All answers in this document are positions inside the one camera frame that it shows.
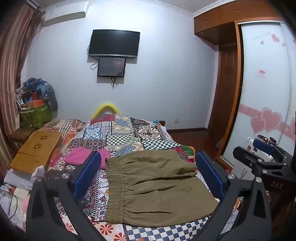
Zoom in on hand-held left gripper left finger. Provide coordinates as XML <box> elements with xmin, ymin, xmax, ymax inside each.
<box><xmin>25</xmin><ymin>151</ymin><xmax>111</xmax><ymax>241</ymax></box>

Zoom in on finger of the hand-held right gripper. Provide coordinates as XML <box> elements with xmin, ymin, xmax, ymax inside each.
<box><xmin>232</xmin><ymin>146</ymin><xmax>294</xmax><ymax>173</ymax></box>
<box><xmin>253</xmin><ymin>138</ymin><xmax>279</xmax><ymax>163</ymax></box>

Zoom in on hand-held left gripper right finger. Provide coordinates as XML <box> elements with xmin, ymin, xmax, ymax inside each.
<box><xmin>195</xmin><ymin>151</ymin><xmax>273</xmax><ymax>241</ymax></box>

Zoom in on olive green pants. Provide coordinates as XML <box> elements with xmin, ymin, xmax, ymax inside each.
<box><xmin>104</xmin><ymin>149</ymin><xmax>220</xmax><ymax>225</ymax></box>

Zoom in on white plastic object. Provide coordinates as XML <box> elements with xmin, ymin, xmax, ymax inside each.
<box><xmin>245</xmin><ymin>137</ymin><xmax>258</xmax><ymax>152</ymax></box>

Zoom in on pink garment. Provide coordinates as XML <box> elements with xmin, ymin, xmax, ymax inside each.
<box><xmin>65</xmin><ymin>147</ymin><xmax>111</xmax><ymax>169</ymax></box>

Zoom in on green fleece blanket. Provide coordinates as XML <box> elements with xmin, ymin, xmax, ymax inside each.
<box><xmin>181</xmin><ymin>145</ymin><xmax>197</xmax><ymax>156</ymax></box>

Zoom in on white heart-print sliding door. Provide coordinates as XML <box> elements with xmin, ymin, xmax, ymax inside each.
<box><xmin>220</xmin><ymin>22</ymin><xmax>291</xmax><ymax>166</ymax></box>
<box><xmin>277</xmin><ymin>23</ymin><xmax>296</xmax><ymax>151</ymax></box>

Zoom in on wooden lap tray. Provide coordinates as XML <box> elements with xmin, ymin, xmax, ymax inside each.
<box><xmin>10</xmin><ymin>131</ymin><xmax>63</xmax><ymax>175</ymax></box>

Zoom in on patchwork printed blanket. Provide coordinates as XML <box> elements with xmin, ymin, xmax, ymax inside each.
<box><xmin>0</xmin><ymin>113</ymin><xmax>243</xmax><ymax>241</ymax></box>

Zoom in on brown wooden door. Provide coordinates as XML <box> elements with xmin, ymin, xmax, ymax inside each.
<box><xmin>207</xmin><ymin>43</ymin><xmax>242</xmax><ymax>139</ymax></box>

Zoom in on white folded cloth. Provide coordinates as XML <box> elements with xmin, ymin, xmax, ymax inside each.
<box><xmin>3</xmin><ymin>166</ymin><xmax>44</xmax><ymax>190</ymax></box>

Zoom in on yellow curved object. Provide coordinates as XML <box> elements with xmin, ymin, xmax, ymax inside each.
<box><xmin>91</xmin><ymin>103</ymin><xmax>119</xmax><ymax>118</ymax></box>

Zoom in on wooden stool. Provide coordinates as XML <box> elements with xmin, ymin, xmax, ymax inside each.
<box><xmin>9</xmin><ymin>127</ymin><xmax>35</xmax><ymax>144</ymax></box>

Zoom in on green patterned bag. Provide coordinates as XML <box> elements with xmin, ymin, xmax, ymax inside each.
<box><xmin>20</xmin><ymin>102</ymin><xmax>52</xmax><ymax>129</ymax></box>

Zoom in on orange box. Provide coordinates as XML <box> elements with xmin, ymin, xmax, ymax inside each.
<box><xmin>27</xmin><ymin>100</ymin><xmax>45</xmax><ymax>108</ymax></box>

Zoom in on pile of clothes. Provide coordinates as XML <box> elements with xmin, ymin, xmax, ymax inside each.
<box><xmin>16</xmin><ymin>77</ymin><xmax>58</xmax><ymax>109</ymax></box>

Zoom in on wooden wardrobe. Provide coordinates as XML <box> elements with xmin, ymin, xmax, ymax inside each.
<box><xmin>194</xmin><ymin>0</ymin><xmax>296</xmax><ymax>167</ymax></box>

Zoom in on striped red curtain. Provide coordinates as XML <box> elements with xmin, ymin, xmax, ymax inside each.
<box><xmin>0</xmin><ymin>5</ymin><xmax>44</xmax><ymax>172</ymax></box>

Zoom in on white air conditioner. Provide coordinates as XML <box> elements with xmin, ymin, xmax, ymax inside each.
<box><xmin>43</xmin><ymin>1</ymin><xmax>89</xmax><ymax>27</ymax></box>

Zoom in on black cable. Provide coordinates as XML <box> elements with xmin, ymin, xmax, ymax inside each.
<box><xmin>4</xmin><ymin>185</ymin><xmax>23</xmax><ymax>217</ymax></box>

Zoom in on small black wall monitor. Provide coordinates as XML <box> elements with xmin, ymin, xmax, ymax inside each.
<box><xmin>97</xmin><ymin>57</ymin><xmax>126</xmax><ymax>77</ymax></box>

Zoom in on black wall television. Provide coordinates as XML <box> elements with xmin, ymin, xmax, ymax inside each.
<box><xmin>88</xmin><ymin>29</ymin><xmax>140</xmax><ymax>58</ymax></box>

